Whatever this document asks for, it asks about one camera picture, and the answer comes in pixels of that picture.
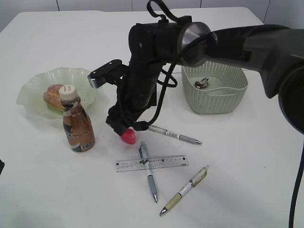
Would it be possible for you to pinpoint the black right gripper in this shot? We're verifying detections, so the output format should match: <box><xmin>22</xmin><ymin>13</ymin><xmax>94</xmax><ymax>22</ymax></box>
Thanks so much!
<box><xmin>106</xmin><ymin>16</ymin><xmax>192</xmax><ymax>135</ymax></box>

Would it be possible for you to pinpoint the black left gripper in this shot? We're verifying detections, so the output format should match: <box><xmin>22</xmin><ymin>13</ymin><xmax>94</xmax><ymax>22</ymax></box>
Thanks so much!
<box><xmin>0</xmin><ymin>160</ymin><xmax>5</xmax><ymax>174</ymax></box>

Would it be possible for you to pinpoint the small paper ball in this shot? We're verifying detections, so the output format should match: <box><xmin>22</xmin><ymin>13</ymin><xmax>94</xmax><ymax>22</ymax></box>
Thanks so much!
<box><xmin>194</xmin><ymin>77</ymin><xmax>209</xmax><ymax>89</ymax></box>

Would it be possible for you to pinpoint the brown coffee drink bottle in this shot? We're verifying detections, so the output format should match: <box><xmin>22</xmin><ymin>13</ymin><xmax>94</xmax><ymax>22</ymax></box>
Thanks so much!
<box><xmin>59</xmin><ymin>85</ymin><xmax>95</xmax><ymax>152</ymax></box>

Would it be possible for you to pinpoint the sugared bread roll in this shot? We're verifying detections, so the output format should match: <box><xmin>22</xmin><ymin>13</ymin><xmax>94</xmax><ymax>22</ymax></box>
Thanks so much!
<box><xmin>43</xmin><ymin>84</ymin><xmax>64</xmax><ymax>111</ymax></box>

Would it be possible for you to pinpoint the pink pencil sharpener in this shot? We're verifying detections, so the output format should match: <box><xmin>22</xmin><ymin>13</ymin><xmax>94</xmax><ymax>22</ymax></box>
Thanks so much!
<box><xmin>120</xmin><ymin>128</ymin><xmax>137</xmax><ymax>145</ymax></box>

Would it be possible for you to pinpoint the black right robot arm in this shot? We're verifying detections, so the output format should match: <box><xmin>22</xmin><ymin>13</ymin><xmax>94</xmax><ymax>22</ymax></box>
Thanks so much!
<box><xmin>106</xmin><ymin>22</ymin><xmax>304</xmax><ymax>135</ymax></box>

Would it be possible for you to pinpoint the black mesh pen holder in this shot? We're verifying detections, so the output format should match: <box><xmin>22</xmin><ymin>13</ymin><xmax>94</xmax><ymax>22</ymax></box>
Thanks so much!
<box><xmin>148</xmin><ymin>86</ymin><xmax>157</xmax><ymax>107</ymax></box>

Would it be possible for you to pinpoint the pale green plastic basket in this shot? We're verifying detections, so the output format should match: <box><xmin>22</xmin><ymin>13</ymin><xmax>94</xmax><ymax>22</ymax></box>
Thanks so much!
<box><xmin>181</xmin><ymin>61</ymin><xmax>248</xmax><ymax>114</ymax></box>

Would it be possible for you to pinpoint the translucent green ruffled plate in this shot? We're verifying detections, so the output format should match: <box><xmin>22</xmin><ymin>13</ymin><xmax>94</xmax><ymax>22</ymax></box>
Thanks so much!
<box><xmin>17</xmin><ymin>67</ymin><xmax>97</xmax><ymax>119</ymax></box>

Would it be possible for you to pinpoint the white pen grey grip upper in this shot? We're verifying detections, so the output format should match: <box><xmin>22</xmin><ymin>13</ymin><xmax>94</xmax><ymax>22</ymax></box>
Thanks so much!
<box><xmin>148</xmin><ymin>125</ymin><xmax>202</xmax><ymax>145</ymax></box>

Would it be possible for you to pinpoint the blue white pen middle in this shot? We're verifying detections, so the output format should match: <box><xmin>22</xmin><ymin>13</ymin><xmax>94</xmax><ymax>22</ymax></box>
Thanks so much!
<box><xmin>139</xmin><ymin>142</ymin><xmax>158</xmax><ymax>203</ymax></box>

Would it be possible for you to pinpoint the white cream pen lower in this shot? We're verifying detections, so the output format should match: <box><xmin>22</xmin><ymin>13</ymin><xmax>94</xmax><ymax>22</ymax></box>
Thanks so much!
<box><xmin>159</xmin><ymin>165</ymin><xmax>209</xmax><ymax>216</ymax></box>

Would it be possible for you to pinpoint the clear plastic ruler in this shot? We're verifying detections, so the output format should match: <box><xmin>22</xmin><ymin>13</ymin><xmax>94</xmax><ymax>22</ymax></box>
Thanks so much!
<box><xmin>115</xmin><ymin>155</ymin><xmax>189</xmax><ymax>172</ymax></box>

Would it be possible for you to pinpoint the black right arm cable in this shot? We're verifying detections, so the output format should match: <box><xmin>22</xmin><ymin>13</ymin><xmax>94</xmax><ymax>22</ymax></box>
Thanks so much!
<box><xmin>133</xmin><ymin>0</ymin><xmax>304</xmax><ymax>228</ymax></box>

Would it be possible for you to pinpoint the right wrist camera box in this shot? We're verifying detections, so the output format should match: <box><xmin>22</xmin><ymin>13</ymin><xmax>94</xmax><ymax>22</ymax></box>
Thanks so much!
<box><xmin>87</xmin><ymin>59</ymin><xmax>129</xmax><ymax>89</ymax></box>

